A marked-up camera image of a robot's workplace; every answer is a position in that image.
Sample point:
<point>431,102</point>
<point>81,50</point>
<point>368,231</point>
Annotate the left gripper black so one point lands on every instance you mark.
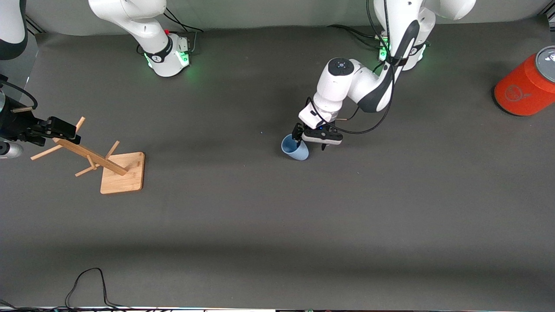
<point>298,131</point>

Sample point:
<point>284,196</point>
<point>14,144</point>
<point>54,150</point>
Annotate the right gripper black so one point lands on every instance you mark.
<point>14,122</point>

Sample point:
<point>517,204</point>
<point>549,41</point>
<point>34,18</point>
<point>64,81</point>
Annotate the light blue plastic cup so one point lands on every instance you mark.
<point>297,151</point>

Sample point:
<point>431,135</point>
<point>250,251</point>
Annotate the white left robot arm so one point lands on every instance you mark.
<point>347,82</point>

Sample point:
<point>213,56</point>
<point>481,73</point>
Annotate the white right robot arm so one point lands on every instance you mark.
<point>147,26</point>

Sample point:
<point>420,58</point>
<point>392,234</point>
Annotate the wooden cup rack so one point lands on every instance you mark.
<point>121,175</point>

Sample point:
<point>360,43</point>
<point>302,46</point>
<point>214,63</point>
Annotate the orange drink can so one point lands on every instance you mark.
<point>524,82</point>

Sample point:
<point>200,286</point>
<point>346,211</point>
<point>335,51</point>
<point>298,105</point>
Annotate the aluminium frame rail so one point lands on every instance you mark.
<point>551,17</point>
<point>34,25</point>

